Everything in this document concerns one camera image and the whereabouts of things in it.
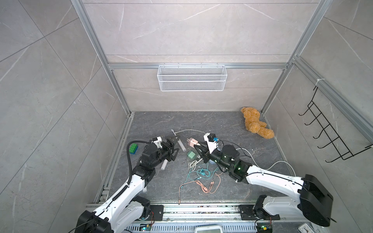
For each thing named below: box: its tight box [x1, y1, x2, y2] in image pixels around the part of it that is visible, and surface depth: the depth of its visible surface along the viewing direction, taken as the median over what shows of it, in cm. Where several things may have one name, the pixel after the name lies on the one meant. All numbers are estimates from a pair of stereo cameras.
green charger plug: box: [186, 150, 196, 160], surface depth 94 cm
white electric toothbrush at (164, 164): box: [160, 158, 169, 171], surface depth 90 cm
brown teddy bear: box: [240, 107, 275, 140], surface depth 102 cm
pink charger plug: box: [186, 137, 199, 149], surface depth 74 cm
